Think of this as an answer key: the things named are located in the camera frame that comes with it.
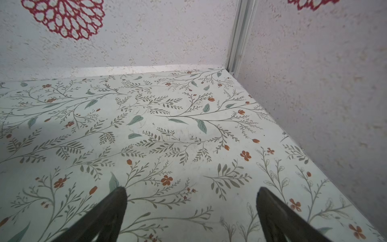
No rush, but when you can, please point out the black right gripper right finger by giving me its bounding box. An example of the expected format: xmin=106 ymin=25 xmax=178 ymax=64
xmin=256 ymin=187 xmax=330 ymax=242

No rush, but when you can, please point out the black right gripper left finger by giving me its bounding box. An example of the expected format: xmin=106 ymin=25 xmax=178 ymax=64
xmin=54 ymin=187 xmax=127 ymax=242

